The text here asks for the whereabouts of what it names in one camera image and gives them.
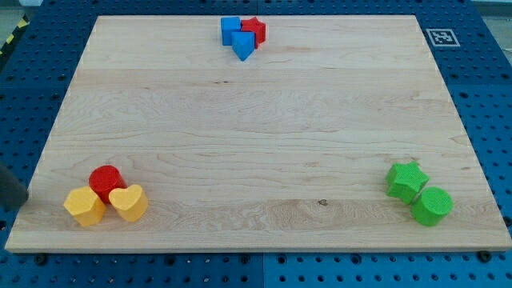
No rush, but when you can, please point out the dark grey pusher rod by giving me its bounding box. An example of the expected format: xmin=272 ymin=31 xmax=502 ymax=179
xmin=0 ymin=163 xmax=29 ymax=210

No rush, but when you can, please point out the yellow hexagon block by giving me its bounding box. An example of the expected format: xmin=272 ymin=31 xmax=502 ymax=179
xmin=63 ymin=186 xmax=106 ymax=226

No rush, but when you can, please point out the yellow heart block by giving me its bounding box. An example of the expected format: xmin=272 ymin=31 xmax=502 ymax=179
xmin=109 ymin=184 xmax=149 ymax=222

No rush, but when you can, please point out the red cylinder block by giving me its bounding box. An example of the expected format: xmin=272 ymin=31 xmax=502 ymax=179
xmin=89 ymin=165 xmax=127 ymax=204

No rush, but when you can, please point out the blue cube block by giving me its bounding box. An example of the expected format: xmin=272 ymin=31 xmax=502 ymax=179
xmin=220 ymin=17 xmax=242 ymax=46

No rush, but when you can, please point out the blue triangle block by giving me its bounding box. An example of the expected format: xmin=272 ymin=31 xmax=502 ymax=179
xmin=231 ymin=31 xmax=255 ymax=62

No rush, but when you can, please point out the wooden board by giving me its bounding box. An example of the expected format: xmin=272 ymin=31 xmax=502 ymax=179
xmin=6 ymin=15 xmax=511 ymax=254

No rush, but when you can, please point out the red star block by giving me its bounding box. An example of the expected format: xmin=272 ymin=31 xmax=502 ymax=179
xmin=241 ymin=17 xmax=266 ymax=49

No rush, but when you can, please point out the green star block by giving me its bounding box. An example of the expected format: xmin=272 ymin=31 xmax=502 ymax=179
xmin=386 ymin=162 xmax=430 ymax=205

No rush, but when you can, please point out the green cylinder block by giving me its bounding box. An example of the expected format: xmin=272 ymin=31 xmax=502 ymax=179
xmin=411 ymin=186 xmax=454 ymax=226

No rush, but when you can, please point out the white fiducial marker tag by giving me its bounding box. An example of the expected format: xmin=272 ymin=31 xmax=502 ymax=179
xmin=426 ymin=28 xmax=460 ymax=47

